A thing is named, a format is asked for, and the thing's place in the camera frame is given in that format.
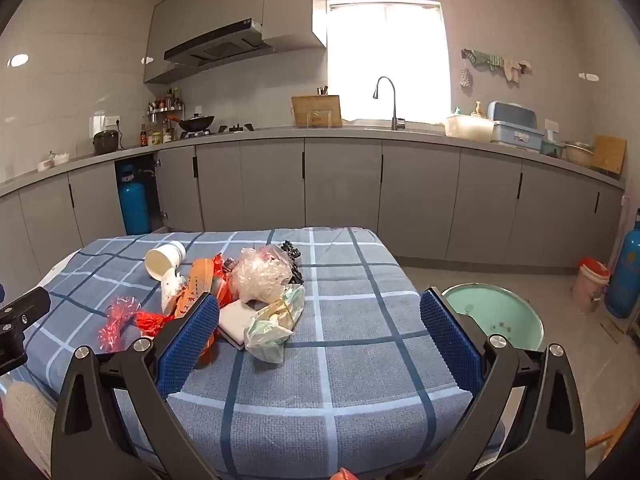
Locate dark rice cooker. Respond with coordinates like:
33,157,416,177
93,130,121,156

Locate black range hood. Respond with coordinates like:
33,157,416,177
164,17,273,67

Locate clear wrapper with red dots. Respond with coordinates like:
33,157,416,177
97,296,141,350

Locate gas stove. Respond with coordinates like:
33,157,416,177
180,124,255,138

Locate white paper cup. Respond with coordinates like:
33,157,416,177
145,240,187,281

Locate white paper tissue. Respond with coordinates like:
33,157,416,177
160,270,186,312

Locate bright window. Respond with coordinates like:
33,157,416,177
326,0,452,123

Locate green enamel basin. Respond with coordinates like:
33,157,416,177
442,284,545,353

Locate cardboard piece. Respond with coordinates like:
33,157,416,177
600,317,628,343

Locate green striped hanging towel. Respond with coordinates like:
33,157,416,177
462,49,506,72

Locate blue gas cylinder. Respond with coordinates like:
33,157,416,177
117,165,152,236
604,207,640,320

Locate black foam net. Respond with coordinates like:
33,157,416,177
277,241,305,286

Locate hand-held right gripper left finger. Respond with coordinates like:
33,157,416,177
50,291,223,480

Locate brown wicker chair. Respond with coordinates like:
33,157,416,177
585,427,628,453

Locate clear pinkish plastic bag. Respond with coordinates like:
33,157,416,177
229,245,293,305

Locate wooden cutting board in holder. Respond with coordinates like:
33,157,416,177
291,95,344,128

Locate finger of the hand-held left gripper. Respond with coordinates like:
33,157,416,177
0,287,52,333

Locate blue checked blanket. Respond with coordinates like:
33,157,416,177
0,227,481,480

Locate grey wall cabinet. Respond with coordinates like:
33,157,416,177
143,0,328,85

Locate beige hanging gloves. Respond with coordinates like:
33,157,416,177
502,57,533,83

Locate green plastic bag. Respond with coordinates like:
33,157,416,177
243,284,306,363

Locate plain wooden cutting board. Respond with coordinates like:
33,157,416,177
591,135,628,176

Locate black wok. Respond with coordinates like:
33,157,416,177
167,115,216,133

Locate beige woven cloth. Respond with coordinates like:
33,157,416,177
2,382,57,466

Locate pink bucket with red bag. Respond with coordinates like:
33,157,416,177
571,257,612,313

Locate orange printed wrapper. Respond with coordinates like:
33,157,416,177
172,258,221,368

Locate steel gooseneck faucet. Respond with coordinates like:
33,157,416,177
372,76,407,132

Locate white foam block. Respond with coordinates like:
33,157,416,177
217,300,271,351

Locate red foam net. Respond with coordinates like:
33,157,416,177
207,254,238,308

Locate row of condiment bottles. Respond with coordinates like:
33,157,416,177
139,119,177,147

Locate white plastic tub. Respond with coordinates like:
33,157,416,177
445,114,496,142

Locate grey kitchen counter cabinets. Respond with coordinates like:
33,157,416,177
0,125,627,291

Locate spice rack with bottles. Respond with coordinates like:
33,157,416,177
147,87,186,116

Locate blue dish rack box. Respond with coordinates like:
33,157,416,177
486,101,546,153

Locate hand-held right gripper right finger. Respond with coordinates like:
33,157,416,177
419,287,587,480

